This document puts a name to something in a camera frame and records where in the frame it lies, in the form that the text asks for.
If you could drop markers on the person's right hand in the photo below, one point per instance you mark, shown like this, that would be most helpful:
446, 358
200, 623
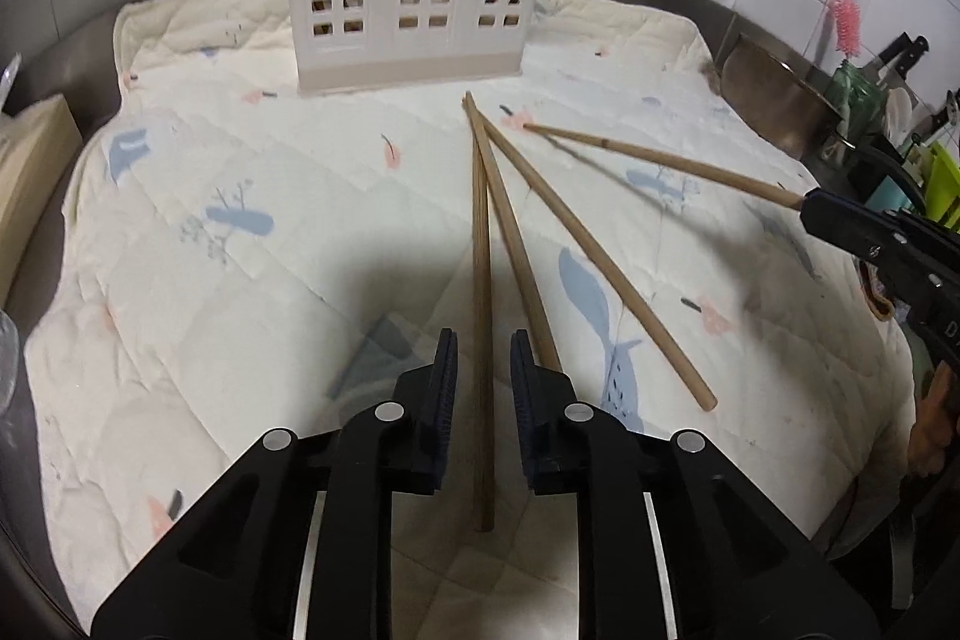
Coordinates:
930, 422

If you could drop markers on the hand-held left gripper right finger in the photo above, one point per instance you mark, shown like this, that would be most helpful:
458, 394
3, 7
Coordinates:
521, 385

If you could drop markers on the white plastic utensil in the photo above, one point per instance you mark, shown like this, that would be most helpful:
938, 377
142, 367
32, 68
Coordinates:
898, 111

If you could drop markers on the cream quilted printed mat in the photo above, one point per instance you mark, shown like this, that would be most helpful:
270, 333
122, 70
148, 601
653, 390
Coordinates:
262, 310

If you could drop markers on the clear plastic wrapper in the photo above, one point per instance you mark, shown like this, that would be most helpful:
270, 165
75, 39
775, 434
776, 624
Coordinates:
9, 81

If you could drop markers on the pink bottle brush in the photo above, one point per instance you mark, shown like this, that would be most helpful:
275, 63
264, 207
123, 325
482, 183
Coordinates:
847, 25

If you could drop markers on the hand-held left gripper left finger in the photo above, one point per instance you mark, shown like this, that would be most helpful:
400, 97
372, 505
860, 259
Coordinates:
446, 385

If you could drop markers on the beige plastic chopstick holder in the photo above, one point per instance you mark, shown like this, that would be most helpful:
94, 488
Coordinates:
375, 63

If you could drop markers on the stainless steel pot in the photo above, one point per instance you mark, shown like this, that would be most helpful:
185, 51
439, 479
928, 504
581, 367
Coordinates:
780, 93

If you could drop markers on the wooden chopstick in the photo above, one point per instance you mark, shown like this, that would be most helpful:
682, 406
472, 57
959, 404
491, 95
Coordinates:
600, 280
481, 310
510, 235
675, 162

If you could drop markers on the green plastic rack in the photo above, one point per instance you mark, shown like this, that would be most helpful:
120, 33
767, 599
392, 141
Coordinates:
943, 183

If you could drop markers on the green glass jar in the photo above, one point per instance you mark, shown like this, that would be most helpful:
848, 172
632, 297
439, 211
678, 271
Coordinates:
851, 100

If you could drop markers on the beige rectangular pack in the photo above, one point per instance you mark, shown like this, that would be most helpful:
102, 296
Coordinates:
34, 175

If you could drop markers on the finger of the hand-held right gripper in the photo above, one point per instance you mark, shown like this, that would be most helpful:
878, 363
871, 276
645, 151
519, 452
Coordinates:
847, 220

